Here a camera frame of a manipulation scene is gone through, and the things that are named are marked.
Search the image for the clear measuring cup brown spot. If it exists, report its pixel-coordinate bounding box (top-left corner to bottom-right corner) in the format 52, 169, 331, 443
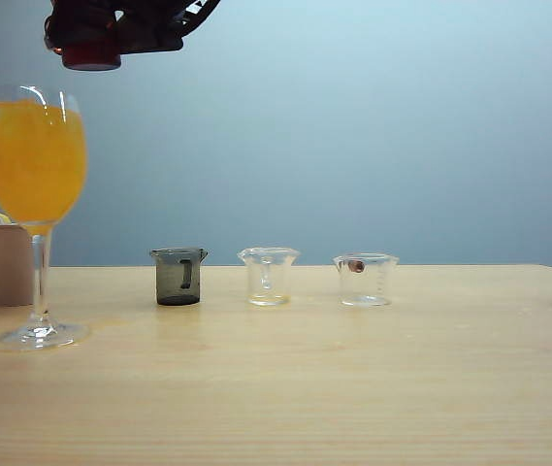
332, 252, 400, 308

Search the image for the beige paper cup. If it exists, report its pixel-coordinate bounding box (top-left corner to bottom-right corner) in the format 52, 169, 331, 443
0, 222, 37, 308

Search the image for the wine glass with orange drink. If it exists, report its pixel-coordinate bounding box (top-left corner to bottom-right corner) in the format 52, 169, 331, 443
0, 85, 91, 353

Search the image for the amber measuring cup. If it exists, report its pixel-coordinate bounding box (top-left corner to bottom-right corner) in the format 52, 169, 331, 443
60, 41, 122, 72

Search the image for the smoky grey measuring cup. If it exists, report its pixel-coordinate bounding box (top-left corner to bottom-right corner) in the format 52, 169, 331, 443
148, 248, 209, 307

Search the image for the clear measuring cup with handle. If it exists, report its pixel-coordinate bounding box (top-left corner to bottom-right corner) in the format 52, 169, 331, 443
236, 247, 301, 307

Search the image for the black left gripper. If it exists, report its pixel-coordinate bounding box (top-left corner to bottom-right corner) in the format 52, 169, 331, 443
44, 0, 184, 54

